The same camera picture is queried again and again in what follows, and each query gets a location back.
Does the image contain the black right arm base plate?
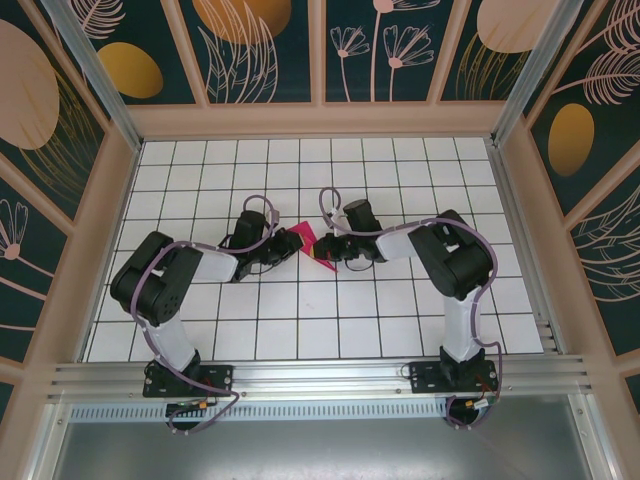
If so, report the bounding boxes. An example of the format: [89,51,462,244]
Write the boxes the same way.
[408,358,499,394]

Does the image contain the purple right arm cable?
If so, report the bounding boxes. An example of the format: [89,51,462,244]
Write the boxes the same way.
[319,187,504,432]

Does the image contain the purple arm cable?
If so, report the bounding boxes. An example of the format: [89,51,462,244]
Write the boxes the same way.
[127,195,281,437]
[319,187,504,432]

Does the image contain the grey metal sheet panel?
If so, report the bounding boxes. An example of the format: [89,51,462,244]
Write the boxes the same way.
[29,392,619,480]

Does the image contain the long aluminium mounting rail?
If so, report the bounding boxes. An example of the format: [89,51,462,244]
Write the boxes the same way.
[47,353,599,401]

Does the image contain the aluminium frame post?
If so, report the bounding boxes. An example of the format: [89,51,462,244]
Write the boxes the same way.
[491,0,587,147]
[41,0,145,152]

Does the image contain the aluminium side rail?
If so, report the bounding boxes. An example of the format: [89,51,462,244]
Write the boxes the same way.
[487,139,569,357]

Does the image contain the magenta cloth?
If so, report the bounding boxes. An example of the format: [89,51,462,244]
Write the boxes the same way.
[287,220,340,274]

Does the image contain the perforated metal cable tray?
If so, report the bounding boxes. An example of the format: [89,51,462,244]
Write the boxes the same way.
[69,403,451,422]

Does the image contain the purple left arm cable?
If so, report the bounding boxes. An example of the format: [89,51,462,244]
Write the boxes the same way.
[127,195,281,437]

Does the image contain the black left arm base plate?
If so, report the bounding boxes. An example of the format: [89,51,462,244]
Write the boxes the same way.
[143,360,235,399]

